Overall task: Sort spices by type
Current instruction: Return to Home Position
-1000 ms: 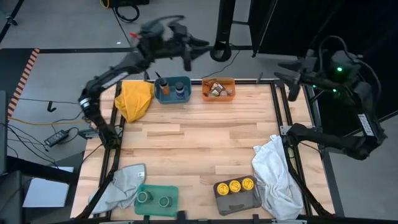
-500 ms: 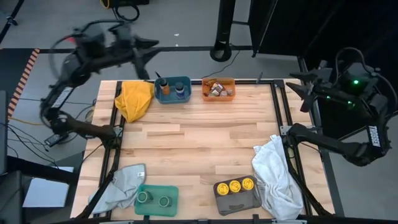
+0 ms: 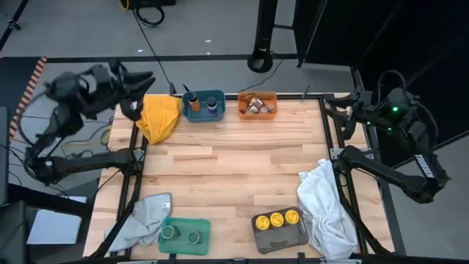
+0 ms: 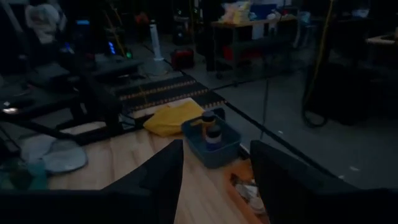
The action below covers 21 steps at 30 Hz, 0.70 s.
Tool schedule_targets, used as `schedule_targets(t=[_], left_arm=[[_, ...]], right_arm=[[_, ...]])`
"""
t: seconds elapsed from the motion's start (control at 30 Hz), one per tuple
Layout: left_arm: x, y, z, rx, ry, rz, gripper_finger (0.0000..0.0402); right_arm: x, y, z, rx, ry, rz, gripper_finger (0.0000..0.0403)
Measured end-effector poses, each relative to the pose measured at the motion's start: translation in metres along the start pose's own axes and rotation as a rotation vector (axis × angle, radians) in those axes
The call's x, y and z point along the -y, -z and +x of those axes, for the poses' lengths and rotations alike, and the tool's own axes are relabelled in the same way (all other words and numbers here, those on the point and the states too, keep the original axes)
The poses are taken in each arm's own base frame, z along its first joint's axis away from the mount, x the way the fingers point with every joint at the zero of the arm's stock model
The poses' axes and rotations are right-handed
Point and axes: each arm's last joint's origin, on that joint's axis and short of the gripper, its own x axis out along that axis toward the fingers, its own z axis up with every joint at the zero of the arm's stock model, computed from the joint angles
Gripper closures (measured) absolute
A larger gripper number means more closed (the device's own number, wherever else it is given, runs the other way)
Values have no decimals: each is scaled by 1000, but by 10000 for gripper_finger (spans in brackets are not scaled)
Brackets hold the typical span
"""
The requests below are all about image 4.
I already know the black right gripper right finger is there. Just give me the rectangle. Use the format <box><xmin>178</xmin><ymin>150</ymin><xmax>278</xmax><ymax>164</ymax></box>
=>
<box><xmin>250</xmin><ymin>139</ymin><xmax>398</xmax><ymax>224</ymax></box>

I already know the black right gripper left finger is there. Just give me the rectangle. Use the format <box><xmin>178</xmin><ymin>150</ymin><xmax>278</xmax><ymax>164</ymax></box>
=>
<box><xmin>0</xmin><ymin>139</ymin><xmax>184</xmax><ymax>224</ymax></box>

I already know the black-lid purple-label spice jar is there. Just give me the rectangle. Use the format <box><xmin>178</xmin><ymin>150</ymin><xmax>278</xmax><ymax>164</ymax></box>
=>
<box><xmin>205</xmin><ymin>125</ymin><xmax>223</xmax><ymax>152</ymax></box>

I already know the black-lid orange spice jar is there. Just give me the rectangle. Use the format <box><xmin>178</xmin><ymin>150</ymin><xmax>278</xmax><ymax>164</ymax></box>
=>
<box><xmin>201</xmin><ymin>111</ymin><xmax>217</xmax><ymax>138</ymax></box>

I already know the grey cloth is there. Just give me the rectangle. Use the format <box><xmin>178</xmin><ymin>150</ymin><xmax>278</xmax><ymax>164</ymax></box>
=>
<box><xmin>20</xmin><ymin>133</ymin><xmax>89</xmax><ymax>174</ymax></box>

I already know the orange plastic bin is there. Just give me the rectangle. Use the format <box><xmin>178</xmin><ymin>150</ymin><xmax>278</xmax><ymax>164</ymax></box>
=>
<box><xmin>223</xmin><ymin>157</ymin><xmax>271</xmax><ymax>224</ymax></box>

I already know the teal plastic bin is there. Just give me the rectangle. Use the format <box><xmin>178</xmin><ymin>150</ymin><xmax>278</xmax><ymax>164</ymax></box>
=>
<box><xmin>0</xmin><ymin>160</ymin><xmax>48</xmax><ymax>191</ymax></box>

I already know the yellow cloth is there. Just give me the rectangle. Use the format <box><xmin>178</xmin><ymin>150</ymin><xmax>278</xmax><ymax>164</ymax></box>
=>
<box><xmin>142</xmin><ymin>101</ymin><xmax>205</xmax><ymax>138</ymax></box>

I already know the blue plastic bin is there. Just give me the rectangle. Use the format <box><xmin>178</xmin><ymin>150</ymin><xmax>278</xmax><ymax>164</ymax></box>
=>
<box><xmin>182</xmin><ymin>107</ymin><xmax>242</xmax><ymax>169</ymax></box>

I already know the black equipment box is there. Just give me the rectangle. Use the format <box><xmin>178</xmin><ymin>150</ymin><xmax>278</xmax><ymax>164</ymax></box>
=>
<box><xmin>303</xmin><ymin>60</ymin><xmax>374</xmax><ymax>126</ymax></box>

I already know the black hazard-striped floor ramp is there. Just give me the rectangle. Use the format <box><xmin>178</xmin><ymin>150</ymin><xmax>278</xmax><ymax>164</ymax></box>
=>
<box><xmin>118</xmin><ymin>76</ymin><xmax>226</xmax><ymax>112</ymax></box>

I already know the red floor device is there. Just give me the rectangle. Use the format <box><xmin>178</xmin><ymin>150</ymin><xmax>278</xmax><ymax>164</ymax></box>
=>
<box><xmin>170</xmin><ymin>48</ymin><xmax>195</xmax><ymax>70</ymax></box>

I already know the white tower fan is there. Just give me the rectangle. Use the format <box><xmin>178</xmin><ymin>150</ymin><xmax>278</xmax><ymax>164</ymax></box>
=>
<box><xmin>149</xmin><ymin>22</ymin><xmax>165</xmax><ymax>62</ymax></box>

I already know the wooden cart table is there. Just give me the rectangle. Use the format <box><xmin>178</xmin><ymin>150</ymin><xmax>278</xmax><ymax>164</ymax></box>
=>
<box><xmin>211</xmin><ymin>16</ymin><xmax>297</xmax><ymax>79</ymax></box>

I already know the blue storage box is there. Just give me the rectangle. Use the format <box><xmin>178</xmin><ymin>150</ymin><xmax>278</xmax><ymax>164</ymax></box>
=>
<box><xmin>250</xmin><ymin>2</ymin><xmax>278</xmax><ymax>20</ymax></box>

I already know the pile of plastic bags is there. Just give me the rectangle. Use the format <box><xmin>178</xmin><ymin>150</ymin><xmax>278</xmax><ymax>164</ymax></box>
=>
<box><xmin>221</xmin><ymin>1</ymin><xmax>251</xmax><ymax>24</ymax></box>

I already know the coiled black cable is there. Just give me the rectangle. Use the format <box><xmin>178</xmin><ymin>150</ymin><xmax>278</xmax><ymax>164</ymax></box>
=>
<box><xmin>302</xmin><ymin>102</ymin><xmax>328</xmax><ymax>129</ymax></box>

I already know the yellow hanging cable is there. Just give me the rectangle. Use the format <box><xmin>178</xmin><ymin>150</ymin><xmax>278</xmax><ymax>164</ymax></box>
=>
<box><xmin>306</xmin><ymin>0</ymin><xmax>335</xmax><ymax>107</ymax></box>

